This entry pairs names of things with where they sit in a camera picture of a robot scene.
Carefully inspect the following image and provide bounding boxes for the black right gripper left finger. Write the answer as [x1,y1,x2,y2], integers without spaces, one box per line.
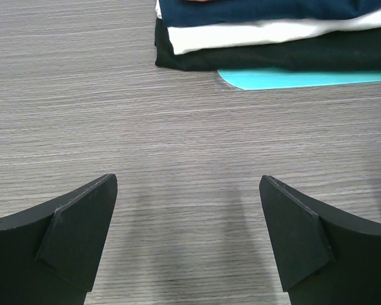
[0,174,117,304]

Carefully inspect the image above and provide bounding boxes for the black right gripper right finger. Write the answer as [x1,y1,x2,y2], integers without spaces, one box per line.
[259,175,381,304]

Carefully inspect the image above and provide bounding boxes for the teal plastic tray lid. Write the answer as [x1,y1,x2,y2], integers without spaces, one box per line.
[213,69,381,91]

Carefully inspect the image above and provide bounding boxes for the folded black t shirt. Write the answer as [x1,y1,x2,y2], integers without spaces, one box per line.
[154,21,381,72]

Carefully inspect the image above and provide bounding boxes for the folded white t shirt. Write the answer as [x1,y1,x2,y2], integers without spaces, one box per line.
[156,1,381,55]

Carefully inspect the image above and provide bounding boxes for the folded navy t shirt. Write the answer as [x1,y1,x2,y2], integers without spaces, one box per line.
[158,0,381,27]

